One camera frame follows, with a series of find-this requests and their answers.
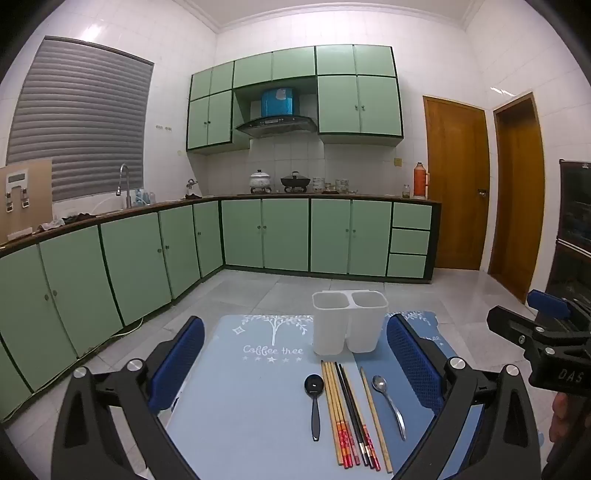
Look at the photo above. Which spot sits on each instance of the white two-compartment utensil holder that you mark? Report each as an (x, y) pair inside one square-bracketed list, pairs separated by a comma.
[(330, 323)]

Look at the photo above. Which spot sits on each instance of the orange thermos flask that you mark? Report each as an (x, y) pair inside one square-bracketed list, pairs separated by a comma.
[(419, 182)]

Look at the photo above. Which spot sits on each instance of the black chopstick red patterned end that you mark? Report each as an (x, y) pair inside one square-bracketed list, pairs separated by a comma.
[(352, 415)]

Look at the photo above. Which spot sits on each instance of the light blue printed placemat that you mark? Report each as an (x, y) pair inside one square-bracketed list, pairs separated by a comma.
[(258, 415)]

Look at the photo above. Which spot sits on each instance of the stack of bowls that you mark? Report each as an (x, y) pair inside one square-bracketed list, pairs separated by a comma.
[(319, 184), (342, 185)]

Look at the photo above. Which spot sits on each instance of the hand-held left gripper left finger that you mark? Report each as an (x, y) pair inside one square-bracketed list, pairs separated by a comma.
[(180, 364)]

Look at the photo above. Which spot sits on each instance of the black wok with lid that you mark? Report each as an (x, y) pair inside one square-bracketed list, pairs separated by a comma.
[(295, 181)]

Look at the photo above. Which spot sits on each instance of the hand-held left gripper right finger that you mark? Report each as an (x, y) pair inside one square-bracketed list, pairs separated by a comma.
[(411, 360)]

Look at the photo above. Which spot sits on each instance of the person's right hand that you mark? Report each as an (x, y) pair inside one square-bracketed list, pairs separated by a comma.
[(559, 417)]

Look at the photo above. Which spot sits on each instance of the metal kitchen faucet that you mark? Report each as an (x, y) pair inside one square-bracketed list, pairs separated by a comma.
[(127, 189)]

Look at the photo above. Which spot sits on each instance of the black gas stove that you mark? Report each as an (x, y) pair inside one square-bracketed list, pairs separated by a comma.
[(277, 190)]

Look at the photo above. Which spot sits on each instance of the black spoon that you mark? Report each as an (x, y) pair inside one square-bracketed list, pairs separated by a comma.
[(314, 383)]

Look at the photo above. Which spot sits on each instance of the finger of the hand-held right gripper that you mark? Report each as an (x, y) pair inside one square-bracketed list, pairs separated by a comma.
[(512, 325), (547, 302)]

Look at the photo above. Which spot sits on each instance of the dark glass-door cabinet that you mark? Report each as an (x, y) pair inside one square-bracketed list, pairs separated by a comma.
[(572, 207)]

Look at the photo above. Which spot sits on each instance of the white rag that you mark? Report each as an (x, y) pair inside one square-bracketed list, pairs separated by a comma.
[(51, 225)]

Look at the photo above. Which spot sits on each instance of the wooden chopstick red patterned end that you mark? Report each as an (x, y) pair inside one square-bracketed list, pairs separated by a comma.
[(338, 413), (343, 413)]

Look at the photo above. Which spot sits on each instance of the brown cardboard sheet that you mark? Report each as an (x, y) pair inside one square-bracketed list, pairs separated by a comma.
[(41, 198)]

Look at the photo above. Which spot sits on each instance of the grey window blind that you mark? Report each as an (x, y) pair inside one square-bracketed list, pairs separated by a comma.
[(78, 120)]

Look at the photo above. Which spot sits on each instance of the metal spoon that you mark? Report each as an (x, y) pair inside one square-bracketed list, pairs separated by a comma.
[(379, 384)]

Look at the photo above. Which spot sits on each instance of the brown wooden door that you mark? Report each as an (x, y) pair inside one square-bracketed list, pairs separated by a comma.
[(517, 198), (455, 184)]

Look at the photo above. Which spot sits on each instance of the green kitchen base cabinets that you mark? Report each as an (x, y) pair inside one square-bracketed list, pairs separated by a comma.
[(286, 235)]

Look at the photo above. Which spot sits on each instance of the green wall cabinet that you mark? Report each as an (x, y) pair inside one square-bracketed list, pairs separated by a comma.
[(272, 67), (358, 101), (210, 115)]

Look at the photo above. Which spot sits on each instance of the black range hood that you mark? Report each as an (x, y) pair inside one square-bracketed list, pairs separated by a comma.
[(277, 125)]

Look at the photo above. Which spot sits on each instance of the bottles beside sink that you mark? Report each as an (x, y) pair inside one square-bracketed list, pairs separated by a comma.
[(144, 197)]

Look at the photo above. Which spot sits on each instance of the white lidded pot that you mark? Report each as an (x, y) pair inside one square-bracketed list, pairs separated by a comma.
[(260, 181)]

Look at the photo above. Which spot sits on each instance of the dark cloth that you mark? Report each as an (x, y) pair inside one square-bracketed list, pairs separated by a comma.
[(78, 218)]

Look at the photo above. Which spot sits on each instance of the blue wrapped hood duct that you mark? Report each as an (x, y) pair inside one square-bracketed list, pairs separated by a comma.
[(277, 102)]

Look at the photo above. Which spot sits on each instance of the plain wooden chopstick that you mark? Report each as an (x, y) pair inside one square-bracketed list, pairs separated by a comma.
[(332, 413), (374, 415)]

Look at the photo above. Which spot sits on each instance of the bundle of chopsticks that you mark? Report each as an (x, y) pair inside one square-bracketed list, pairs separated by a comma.
[(358, 415)]

